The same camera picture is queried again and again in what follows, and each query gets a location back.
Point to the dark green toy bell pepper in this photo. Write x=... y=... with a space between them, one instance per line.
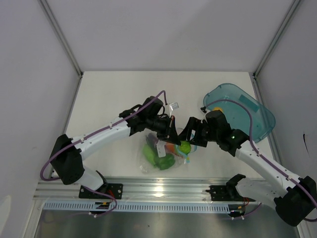
x=166 y=162

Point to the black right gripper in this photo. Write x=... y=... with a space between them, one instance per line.
x=194 y=124

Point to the light green toy pepper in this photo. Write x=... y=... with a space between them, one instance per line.
x=149 y=154

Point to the orange toy pumpkin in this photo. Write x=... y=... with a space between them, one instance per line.
x=170 y=148

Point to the yellow toy lemon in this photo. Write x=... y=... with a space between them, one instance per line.
x=218 y=109

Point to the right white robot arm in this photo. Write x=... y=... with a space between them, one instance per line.
x=292 y=197

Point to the white slotted cable duct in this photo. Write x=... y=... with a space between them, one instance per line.
x=137 y=207

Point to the clear zip bag teal zipper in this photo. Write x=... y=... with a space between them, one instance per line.
x=156 y=156

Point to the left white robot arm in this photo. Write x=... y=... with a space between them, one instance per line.
x=68 y=153

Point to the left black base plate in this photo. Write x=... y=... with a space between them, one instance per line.
x=112 y=189

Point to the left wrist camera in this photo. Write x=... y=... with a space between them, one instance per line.
x=173 y=106

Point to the teal plastic tub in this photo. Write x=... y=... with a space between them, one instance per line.
x=241 y=110

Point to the light green toy fruit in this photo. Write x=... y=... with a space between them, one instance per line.
x=185 y=147

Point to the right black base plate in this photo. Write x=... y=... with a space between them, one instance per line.
x=224 y=193

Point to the purple toy eggplant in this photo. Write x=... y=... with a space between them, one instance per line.
x=151 y=140

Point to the aluminium mounting rail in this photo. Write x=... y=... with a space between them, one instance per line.
x=164 y=190

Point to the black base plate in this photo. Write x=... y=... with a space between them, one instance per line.
x=112 y=189
x=224 y=193

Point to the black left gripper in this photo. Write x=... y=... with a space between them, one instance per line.
x=170 y=133

